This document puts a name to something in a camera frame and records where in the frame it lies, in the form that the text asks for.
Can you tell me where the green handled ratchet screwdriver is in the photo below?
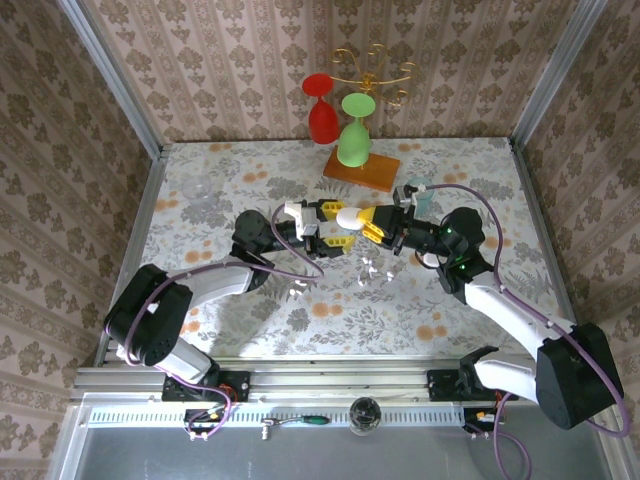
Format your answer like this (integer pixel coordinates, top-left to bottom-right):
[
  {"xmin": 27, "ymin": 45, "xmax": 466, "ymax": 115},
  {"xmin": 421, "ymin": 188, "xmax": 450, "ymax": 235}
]
[{"xmin": 259, "ymin": 413, "xmax": 330, "ymax": 441}]

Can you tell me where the green wine glass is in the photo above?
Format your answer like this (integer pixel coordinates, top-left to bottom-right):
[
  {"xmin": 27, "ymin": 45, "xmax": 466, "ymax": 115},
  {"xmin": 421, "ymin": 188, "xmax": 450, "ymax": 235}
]
[{"xmin": 335, "ymin": 92, "xmax": 377, "ymax": 168}]

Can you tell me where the red wine glass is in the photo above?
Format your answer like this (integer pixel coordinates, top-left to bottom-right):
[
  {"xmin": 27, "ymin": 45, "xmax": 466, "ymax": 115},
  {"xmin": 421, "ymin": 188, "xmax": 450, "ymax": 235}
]
[{"xmin": 301, "ymin": 73, "xmax": 341, "ymax": 146}]

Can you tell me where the long aluminium mounting rail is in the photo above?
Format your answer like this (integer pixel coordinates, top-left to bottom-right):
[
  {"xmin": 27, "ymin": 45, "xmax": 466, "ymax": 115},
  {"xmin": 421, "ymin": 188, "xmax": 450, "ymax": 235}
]
[{"xmin": 72, "ymin": 355, "xmax": 619, "ymax": 404}]

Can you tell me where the clear plastic cup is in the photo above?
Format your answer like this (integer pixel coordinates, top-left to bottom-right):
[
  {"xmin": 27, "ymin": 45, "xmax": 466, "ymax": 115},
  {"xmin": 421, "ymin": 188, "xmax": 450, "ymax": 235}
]
[{"xmin": 180, "ymin": 174, "xmax": 217, "ymax": 202}]

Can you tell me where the wooden rack base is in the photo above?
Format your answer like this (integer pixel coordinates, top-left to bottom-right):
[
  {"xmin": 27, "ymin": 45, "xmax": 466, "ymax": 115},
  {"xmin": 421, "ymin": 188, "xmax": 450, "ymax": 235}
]
[{"xmin": 322, "ymin": 149, "xmax": 403, "ymax": 193}]

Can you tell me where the perforated metal cable duct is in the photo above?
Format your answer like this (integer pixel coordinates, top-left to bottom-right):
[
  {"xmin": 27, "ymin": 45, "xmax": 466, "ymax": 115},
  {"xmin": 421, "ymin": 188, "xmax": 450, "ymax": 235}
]
[{"xmin": 87, "ymin": 405, "xmax": 504, "ymax": 427}]

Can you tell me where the grey metal tray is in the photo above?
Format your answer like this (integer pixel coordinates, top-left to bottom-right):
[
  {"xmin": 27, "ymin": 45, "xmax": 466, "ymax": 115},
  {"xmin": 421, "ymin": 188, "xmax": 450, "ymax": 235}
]
[{"xmin": 47, "ymin": 392, "xmax": 640, "ymax": 480}]

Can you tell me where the aluminium side rail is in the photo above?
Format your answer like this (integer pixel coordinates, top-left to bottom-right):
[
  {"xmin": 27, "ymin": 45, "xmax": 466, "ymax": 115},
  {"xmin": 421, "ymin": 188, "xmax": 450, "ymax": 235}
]
[
  {"xmin": 92, "ymin": 144, "xmax": 169, "ymax": 386},
  {"xmin": 508, "ymin": 137, "xmax": 581, "ymax": 326}
]

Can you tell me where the black connector box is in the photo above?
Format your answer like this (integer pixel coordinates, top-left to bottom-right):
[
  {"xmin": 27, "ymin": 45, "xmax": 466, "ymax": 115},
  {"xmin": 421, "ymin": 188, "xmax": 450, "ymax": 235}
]
[
  {"xmin": 462, "ymin": 407, "xmax": 502, "ymax": 435},
  {"xmin": 183, "ymin": 407, "xmax": 232, "ymax": 435}
]

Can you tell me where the aluminium frame post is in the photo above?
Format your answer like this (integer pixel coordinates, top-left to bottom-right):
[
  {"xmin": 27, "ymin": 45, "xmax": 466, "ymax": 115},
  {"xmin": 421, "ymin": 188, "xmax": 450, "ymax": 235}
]
[
  {"xmin": 57, "ymin": 0, "xmax": 165, "ymax": 160},
  {"xmin": 510, "ymin": 0, "xmax": 609, "ymax": 146}
]

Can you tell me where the dark glass dome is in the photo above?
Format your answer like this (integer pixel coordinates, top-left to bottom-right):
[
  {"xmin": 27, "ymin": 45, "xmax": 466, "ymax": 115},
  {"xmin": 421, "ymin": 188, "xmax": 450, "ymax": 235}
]
[{"xmin": 348, "ymin": 396, "xmax": 384, "ymax": 437}]

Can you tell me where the gold wire glass rack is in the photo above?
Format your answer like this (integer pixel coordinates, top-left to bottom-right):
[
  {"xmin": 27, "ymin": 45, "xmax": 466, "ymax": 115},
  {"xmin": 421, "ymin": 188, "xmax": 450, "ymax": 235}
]
[{"xmin": 329, "ymin": 42, "xmax": 420, "ymax": 109}]

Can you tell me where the teal plastic cup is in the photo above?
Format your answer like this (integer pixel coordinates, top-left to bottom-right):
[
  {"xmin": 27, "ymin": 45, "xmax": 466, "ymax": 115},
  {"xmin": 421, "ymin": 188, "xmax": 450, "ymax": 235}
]
[{"xmin": 405, "ymin": 175, "xmax": 435, "ymax": 215}]

